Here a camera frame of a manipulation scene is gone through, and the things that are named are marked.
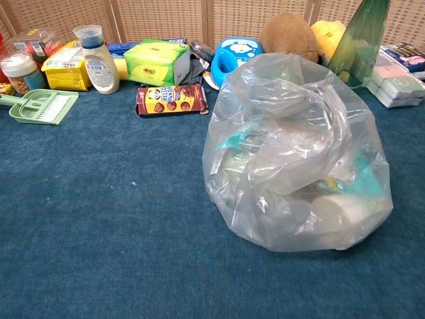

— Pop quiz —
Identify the red round canister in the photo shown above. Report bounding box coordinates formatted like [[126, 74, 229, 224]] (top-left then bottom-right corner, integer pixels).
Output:
[[0, 31, 11, 84]]

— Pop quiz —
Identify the brown plush toy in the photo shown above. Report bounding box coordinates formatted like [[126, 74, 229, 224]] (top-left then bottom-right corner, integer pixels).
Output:
[[258, 12, 325, 64]]

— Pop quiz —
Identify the dark grey cloth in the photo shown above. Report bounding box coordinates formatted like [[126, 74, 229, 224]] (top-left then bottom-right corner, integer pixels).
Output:
[[179, 54, 209, 92]]

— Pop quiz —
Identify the green spray bottle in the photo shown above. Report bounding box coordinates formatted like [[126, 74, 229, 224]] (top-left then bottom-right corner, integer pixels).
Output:
[[327, 0, 391, 89]]

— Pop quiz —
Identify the clear plastic food box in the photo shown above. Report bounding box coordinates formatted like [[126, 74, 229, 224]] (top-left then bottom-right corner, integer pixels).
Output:
[[9, 29, 64, 63]]

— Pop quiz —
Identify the long blue box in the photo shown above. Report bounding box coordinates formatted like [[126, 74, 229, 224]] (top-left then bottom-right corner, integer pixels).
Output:
[[106, 37, 189, 60]]

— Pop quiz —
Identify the light green hand brush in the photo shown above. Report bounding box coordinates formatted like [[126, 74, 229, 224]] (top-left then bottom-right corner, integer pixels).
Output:
[[29, 94, 70, 118]]

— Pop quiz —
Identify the wicker folding screen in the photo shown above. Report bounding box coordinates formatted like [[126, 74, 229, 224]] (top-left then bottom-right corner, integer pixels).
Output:
[[0, 0, 425, 54]]

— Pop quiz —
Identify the white orange tube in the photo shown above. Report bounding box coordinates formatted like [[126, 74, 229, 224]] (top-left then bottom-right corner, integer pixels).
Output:
[[201, 70, 220, 90]]

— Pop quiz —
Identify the Hello Panda biscuit box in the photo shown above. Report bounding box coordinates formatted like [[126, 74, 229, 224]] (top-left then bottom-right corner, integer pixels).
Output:
[[135, 83, 209, 118]]

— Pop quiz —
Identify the light green dustpan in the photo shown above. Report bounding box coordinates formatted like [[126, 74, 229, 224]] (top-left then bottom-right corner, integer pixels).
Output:
[[0, 88, 80, 126]]

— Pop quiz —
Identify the white bottle with blue cap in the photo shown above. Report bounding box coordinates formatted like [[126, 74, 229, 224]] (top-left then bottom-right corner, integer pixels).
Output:
[[72, 25, 121, 96]]

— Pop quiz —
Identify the blue detergent jug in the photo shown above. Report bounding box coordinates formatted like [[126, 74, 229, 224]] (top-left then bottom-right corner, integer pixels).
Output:
[[210, 37, 265, 88]]

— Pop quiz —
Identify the green tissue pack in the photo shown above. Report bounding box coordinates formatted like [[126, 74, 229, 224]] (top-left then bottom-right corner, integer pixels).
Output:
[[124, 39, 191, 87]]

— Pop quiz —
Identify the clear plastic bag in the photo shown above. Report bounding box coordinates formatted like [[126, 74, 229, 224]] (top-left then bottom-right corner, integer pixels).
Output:
[[201, 52, 394, 253]]

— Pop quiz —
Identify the pastel tissue multipack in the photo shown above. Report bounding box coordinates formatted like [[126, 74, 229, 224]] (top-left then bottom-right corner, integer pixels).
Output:
[[367, 49, 425, 109]]

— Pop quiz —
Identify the snack jar with white lid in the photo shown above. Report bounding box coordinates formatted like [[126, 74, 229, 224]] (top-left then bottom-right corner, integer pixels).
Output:
[[0, 52, 46, 95]]

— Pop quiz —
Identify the blue table mat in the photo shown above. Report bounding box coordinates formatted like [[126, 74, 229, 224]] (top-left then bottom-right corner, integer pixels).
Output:
[[0, 78, 425, 319]]

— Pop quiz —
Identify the yellow plush toy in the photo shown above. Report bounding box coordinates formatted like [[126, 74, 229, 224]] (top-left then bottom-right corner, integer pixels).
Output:
[[310, 20, 348, 60]]

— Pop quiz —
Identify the yellow sponge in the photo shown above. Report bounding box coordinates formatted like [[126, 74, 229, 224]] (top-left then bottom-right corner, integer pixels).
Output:
[[112, 58, 129, 81]]

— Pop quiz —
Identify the yellow Lipo biscuit pack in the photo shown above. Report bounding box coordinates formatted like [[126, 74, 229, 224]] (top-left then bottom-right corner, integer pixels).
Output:
[[41, 40, 92, 92]]

